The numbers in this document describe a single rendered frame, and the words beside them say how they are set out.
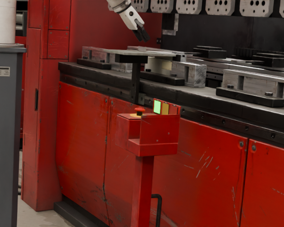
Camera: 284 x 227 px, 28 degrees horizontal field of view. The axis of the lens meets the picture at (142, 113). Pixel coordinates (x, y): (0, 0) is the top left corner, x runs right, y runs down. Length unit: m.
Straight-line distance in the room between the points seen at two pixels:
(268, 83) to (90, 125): 1.16
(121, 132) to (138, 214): 0.31
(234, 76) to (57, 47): 1.35
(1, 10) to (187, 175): 0.95
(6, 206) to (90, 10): 1.42
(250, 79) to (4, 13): 0.95
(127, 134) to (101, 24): 1.38
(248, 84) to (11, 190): 1.00
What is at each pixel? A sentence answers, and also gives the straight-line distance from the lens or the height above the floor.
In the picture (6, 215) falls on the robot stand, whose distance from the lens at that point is 2.33.
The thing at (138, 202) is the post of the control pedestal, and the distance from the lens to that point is 2.13.
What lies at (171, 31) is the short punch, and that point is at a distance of 2.55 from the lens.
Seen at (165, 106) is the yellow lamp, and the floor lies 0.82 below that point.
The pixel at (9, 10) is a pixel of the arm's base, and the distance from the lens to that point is 2.22.
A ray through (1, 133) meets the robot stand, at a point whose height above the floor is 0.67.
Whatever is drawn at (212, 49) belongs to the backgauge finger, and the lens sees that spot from 2.64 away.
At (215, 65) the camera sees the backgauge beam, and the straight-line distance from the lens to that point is 2.66.
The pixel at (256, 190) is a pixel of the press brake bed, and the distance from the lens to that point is 1.93.
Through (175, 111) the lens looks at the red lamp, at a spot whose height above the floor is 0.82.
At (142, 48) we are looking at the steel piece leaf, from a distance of 2.50.
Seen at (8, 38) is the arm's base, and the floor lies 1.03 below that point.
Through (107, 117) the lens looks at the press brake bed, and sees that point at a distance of 2.74.
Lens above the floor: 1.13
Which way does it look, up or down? 9 degrees down
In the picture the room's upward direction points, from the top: 4 degrees clockwise
